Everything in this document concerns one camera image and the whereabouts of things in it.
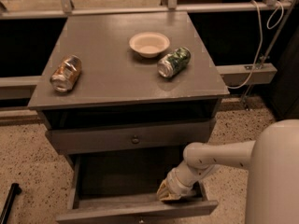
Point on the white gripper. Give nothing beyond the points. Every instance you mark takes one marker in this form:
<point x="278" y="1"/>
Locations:
<point x="178" y="183"/>

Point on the grey drawer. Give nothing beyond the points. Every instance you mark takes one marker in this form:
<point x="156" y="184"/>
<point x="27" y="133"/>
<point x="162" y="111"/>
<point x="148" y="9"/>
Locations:
<point x="124" y="210"/>
<point x="88" y="140"/>

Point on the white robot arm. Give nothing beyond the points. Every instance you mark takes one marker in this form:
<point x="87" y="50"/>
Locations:
<point x="272" y="161"/>

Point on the grey top drawer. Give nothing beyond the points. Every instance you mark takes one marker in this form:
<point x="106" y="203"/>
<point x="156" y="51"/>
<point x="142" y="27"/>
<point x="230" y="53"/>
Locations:
<point x="88" y="140"/>

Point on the grey wooden drawer cabinet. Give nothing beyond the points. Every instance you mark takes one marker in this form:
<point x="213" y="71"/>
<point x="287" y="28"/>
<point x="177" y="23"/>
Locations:
<point x="107" y="108"/>

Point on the green soda can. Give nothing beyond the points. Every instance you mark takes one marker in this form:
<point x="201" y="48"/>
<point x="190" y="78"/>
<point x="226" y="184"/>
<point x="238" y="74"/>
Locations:
<point x="174" y="62"/>

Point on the white paper bowl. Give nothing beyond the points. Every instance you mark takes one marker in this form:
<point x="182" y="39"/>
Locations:
<point x="149" y="44"/>

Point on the orange soda can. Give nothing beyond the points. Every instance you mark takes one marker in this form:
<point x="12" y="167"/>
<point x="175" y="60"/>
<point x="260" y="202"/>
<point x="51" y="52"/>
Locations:
<point x="67" y="73"/>

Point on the grey metal frame rail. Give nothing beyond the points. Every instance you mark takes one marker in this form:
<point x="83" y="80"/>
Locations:
<point x="140" y="7"/>

